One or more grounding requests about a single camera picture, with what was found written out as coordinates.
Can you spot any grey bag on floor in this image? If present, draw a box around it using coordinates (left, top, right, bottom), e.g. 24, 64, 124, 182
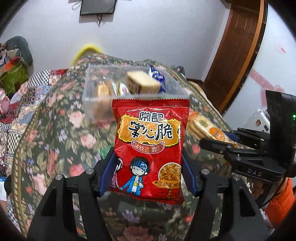
174, 66, 185, 75

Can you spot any grey plush pillow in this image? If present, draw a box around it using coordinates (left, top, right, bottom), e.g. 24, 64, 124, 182
6, 36, 33, 66

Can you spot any blue chips bag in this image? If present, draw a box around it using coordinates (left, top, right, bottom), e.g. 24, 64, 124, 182
149, 65, 166, 93

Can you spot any sandwich bread slice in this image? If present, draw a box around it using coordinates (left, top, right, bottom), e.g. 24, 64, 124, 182
126, 71, 161, 94

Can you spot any yellow curved headboard tube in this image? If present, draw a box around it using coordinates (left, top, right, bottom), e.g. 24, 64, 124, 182
71, 44, 103, 65

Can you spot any brown wooden door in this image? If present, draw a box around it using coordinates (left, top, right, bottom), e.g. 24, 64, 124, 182
204, 1, 266, 113

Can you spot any orange jacket sleeve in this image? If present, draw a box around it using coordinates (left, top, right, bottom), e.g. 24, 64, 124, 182
263, 178, 295, 228

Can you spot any bread bun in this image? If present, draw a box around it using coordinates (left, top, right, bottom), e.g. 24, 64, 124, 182
96, 81, 113, 97

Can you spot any clear plastic storage box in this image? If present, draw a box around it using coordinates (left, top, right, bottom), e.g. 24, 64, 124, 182
82, 65, 189, 123

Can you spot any wall-mounted small monitor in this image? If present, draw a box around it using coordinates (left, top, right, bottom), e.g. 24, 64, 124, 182
80, 0, 117, 16

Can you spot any right hand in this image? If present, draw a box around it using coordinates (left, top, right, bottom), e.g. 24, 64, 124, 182
249, 177, 287, 208

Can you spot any red noodle snack bag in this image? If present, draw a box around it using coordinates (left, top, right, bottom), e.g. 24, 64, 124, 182
110, 98, 190, 205

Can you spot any green cardboard box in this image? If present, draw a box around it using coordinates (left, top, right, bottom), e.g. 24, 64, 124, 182
1, 62, 28, 96

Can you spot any pink plush toy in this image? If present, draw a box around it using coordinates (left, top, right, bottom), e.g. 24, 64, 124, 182
0, 88, 10, 115

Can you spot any patchwork quilt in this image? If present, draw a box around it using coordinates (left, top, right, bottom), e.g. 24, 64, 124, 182
1, 69, 67, 177

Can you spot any orange cracker pack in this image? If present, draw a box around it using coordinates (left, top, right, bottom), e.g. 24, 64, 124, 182
186, 111, 238, 147

